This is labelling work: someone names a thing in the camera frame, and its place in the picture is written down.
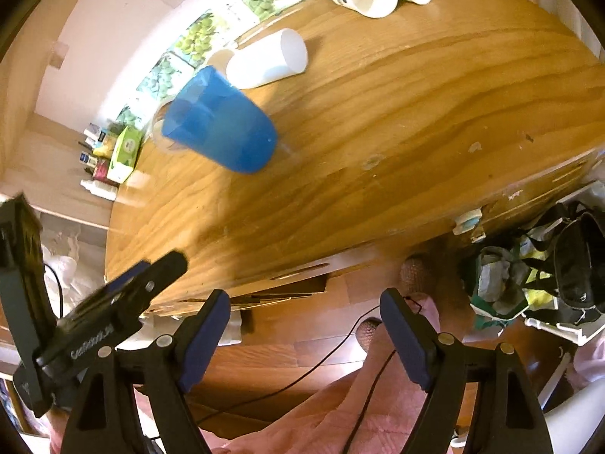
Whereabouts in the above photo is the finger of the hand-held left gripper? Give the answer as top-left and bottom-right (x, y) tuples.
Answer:
(101, 250), (189, 315)

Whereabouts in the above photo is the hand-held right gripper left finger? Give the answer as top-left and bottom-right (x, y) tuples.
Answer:
(60, 288), (232, 454)

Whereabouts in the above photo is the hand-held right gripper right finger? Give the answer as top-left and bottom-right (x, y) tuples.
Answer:
(380, 288), (555, 454)

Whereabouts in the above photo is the blue plastic cup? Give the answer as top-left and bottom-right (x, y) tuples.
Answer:
(161, 65), (279, 175)

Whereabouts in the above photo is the clear glass cup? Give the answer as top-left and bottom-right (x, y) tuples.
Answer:
(150, 96), (190, 153)

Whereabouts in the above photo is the tall white translucent cup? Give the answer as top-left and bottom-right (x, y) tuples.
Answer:
(226, 28), (309, 90)

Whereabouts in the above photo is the brown textured slipper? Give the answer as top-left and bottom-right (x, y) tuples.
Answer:
(400, 254), (436, 295)
(356, 317), (383, 352)

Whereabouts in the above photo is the white cloth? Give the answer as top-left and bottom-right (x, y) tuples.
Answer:
(40, 224), (109, 315)

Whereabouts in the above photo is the white plastic bottle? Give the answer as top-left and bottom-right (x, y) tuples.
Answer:
(79, 178), (119, 200)

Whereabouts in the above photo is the green and yellow bag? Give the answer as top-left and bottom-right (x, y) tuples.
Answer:
(465, 239), (559, 333)

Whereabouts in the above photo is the person's leg in pink pants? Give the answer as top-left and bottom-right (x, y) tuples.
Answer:
(199, 293), (463, 454)

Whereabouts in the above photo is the green tissue box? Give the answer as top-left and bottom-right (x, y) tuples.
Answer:
(106, 125), (143, 183)

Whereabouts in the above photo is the small white and teal clip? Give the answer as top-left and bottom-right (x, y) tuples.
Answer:
(452, 209), (487, 238)

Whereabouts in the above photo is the yellow packet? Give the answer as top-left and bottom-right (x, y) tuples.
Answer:
(93, 133), (119, 158)

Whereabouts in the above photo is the green fruit picture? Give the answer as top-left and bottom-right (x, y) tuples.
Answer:
(115, 103), (143, 129)

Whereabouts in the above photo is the black bag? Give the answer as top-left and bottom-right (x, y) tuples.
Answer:
(554, 202), (605, 314)

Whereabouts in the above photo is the white wire rack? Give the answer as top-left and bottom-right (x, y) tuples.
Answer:
(524, 309), (597, 347)

